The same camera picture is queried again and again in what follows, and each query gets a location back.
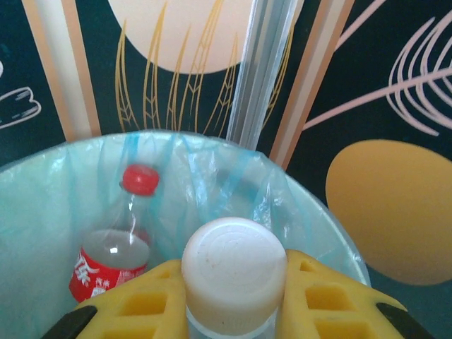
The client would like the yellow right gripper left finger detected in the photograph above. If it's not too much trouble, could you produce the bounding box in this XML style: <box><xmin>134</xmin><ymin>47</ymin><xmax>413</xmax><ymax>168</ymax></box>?
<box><xmin>42</xmin><ymin>258</ymin><xmax>191</xmax><ymax>339</ymax></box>

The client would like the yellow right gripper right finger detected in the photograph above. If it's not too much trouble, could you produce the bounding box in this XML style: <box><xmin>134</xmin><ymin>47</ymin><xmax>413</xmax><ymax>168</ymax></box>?
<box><xmin>274</xmin><ymin>248</ymin><xmax>436</xmax><ymax>339</ymax></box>

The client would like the red label cola bottle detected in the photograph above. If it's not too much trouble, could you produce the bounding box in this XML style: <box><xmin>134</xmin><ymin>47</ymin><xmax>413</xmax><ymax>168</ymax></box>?
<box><xmin>69</xmin><ymin>164</ymin><xmax>160</xmax><ymax>304</ymax></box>

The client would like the clear bottle white cap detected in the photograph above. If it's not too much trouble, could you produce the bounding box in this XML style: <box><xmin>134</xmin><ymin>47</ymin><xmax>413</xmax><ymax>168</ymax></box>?
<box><xmin>181</xmin><ymin>217</ymin><xmax>289</xmax><ymax>339</ymax></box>

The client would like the aluminium corner post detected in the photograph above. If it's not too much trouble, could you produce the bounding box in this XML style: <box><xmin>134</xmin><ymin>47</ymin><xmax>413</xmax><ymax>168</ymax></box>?
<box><xmin>225</xmin><ymin>0</ymin><xmax>305</xmax><ymax>153</ymax></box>

